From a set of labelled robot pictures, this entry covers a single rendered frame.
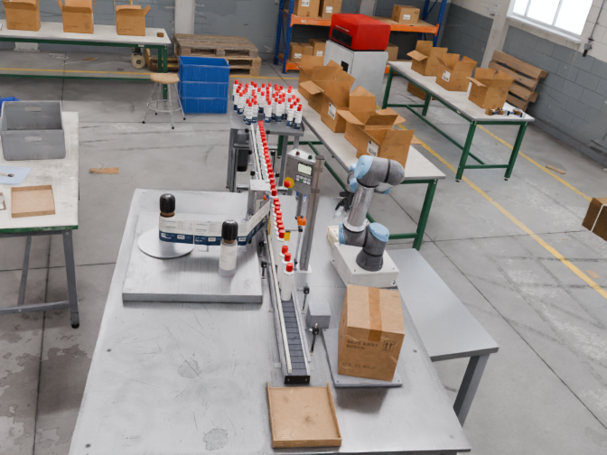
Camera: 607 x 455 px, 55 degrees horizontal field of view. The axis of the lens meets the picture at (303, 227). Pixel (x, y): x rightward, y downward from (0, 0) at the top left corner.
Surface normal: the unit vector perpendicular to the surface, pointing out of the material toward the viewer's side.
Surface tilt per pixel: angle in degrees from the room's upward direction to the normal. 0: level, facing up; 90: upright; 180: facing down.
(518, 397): 0
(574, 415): 0
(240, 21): 90
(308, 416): 0
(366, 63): 90
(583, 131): 90
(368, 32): 90
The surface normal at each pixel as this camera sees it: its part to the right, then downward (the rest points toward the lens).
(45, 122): 0.36, 0.50
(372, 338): -0.07, 0.49
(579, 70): -0.94, 0.05
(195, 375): 0.12, -0.86
